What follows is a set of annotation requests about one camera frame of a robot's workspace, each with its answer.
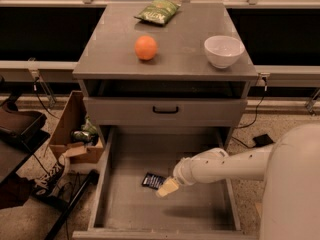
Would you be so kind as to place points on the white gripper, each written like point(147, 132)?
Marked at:
point(180, 174)

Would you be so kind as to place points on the dark blue rxbar wrapper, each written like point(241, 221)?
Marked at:
point(153, 181)

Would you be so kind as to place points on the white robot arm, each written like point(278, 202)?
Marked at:
point(289, 169)

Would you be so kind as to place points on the open grey bottom drawer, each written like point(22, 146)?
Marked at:
point(123, 209)

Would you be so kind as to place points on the closed grey drawer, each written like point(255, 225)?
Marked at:
point(138, 111)

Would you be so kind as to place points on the grey drawer cabinet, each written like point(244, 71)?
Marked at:
point(110, 68)

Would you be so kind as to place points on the black chair leg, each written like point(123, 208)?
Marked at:
point(91, 178)

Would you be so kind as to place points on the green packet in box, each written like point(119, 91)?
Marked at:
point(89, 127)

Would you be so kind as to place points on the black power adapter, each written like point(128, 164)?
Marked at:
point(263, 140)

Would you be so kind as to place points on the metal can in box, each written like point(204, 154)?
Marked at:
point(80, 136)

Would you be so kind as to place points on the open cardboard box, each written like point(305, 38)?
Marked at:
point(72, 118)

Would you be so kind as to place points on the black and white sneaker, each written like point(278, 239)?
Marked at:
point(45, 185)

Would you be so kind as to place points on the orange fruit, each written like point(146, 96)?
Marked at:
point(145, 47)

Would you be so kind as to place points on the white ceramic bowl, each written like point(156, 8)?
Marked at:
point(223, 51)

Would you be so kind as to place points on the dark office chair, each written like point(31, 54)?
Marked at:
point(21, 135)

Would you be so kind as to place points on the green chip bag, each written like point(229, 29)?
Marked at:
point(158, 12)

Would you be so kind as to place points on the black drawer handle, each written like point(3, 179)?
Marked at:
point(157, 110)

